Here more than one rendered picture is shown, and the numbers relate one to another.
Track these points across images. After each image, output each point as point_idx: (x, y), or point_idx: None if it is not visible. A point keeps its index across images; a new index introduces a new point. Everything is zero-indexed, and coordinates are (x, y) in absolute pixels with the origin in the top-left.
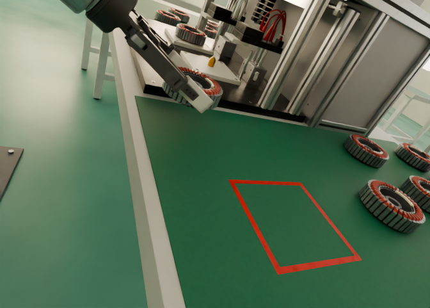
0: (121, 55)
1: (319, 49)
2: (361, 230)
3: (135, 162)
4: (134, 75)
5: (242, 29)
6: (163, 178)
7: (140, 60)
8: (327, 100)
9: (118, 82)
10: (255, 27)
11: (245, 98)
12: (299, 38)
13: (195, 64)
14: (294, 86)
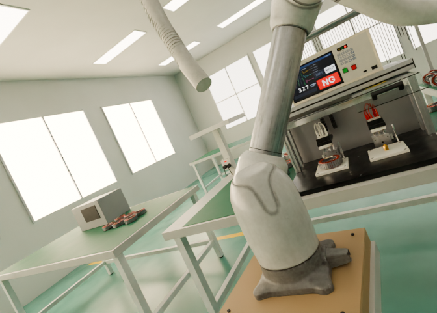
0: (397, 176)
1: (410, 96)
2: None
3: None
4: (434, 164)
5: (379, 121)
6: None
7: (415, 162)
8: None
9: (436, 175)
10: (371, 118)
11: (426, 137)
12: (421, 93)
13: (395, 151)
14: (397, 125)
